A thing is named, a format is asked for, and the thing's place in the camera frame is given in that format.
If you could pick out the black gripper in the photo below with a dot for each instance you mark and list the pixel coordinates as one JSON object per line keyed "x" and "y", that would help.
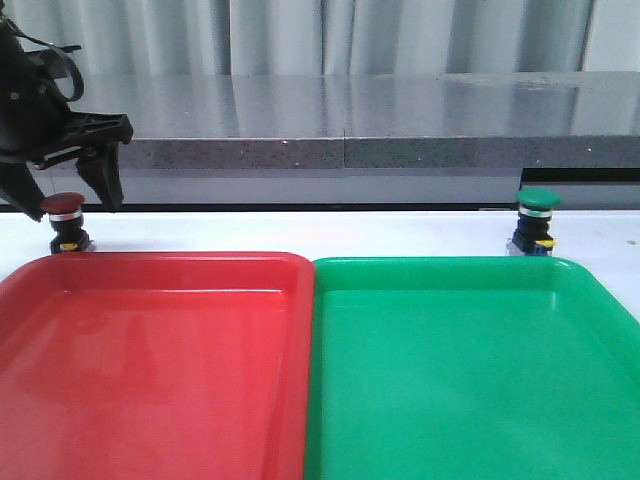
{"x": 38, "y": 82}

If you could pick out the red mushroom push button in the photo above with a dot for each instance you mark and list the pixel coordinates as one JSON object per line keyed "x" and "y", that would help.
{"x": 66, "y": 218}

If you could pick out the green mushroom push button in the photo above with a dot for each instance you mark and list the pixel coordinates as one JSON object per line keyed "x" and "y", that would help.
{"x": 531, "y": 236}

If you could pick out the grey pleated curtain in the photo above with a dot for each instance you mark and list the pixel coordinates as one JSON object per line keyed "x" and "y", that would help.
{"x": 162, "y": 37}

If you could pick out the red plastic tray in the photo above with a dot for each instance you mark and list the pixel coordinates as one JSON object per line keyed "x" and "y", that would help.
{"x": 156, "y": 366}

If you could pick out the green plastic tray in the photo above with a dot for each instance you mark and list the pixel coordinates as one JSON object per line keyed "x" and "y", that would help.
{"x": 470, "y": 368}

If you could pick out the grey stone counter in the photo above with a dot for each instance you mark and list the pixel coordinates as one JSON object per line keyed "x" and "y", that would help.
{"x": 405, "y": 141}

